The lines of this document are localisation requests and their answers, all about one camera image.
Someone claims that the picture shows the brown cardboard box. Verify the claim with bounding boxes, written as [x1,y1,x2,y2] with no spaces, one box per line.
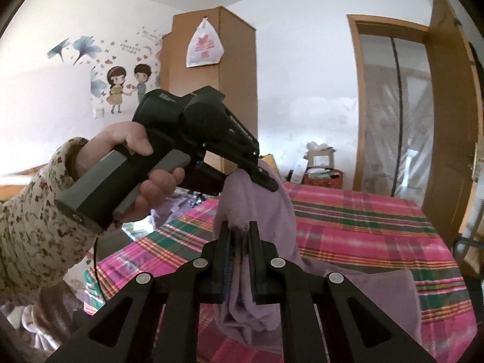
[304,142,337,171]

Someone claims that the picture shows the plaid bed sheet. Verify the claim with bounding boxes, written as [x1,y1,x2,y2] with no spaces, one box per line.
[83,181,477,363]

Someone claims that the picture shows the red storage box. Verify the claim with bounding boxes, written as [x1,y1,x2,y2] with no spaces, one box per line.
[302,168,345,190]

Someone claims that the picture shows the purple fleece pants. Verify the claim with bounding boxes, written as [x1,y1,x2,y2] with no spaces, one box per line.
[214,159,420,356]

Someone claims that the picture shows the dark hanging bag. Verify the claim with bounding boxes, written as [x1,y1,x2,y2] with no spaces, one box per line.
[469,41,483,69]

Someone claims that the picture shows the yellow cardboard box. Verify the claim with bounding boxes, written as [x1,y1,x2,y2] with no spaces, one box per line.
[261,154,283,178]

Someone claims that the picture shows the white plastic bag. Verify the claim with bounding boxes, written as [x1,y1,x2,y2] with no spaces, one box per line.
[186,17,224,69]

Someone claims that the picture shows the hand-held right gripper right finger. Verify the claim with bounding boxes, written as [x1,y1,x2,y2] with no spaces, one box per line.
[247,220,438,363]

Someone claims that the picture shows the person's left hand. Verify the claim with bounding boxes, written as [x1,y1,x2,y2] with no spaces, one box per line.
[72,123,186,221]

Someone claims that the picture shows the lilac bedding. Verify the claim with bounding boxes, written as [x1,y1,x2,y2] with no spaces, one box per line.
[149,191,186,234]

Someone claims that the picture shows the wooden door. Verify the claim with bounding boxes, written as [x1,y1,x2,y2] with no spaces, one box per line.
[421,0,484,250]

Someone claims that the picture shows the person's left forearm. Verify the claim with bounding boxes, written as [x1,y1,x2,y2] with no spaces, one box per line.
[0,138,100,304]

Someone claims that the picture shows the black cable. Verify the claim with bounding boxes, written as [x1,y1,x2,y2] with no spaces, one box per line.
[92,234,107,304]

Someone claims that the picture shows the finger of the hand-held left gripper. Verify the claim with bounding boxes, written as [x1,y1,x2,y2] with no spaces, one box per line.
[241,154,279,194]
[181,162,228,197]

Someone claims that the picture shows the metal door handle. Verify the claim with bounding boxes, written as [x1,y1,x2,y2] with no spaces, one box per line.
[467,151,484,184]

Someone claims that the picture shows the doorway with plastic curtain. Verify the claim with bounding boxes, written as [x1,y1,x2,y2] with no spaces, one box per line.
[347,14,434,197]

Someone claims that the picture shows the black mesh chair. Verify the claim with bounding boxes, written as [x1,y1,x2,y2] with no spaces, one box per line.
[452,212,484,277]

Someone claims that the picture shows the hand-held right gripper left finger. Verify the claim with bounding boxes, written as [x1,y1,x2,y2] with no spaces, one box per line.
[45,221,232,363]

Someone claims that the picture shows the wooden wardrobe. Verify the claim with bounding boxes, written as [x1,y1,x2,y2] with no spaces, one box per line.
[159,6,260,182]

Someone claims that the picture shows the cartoon wall sticker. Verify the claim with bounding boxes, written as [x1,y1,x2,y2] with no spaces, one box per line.
[47,26,163,120]

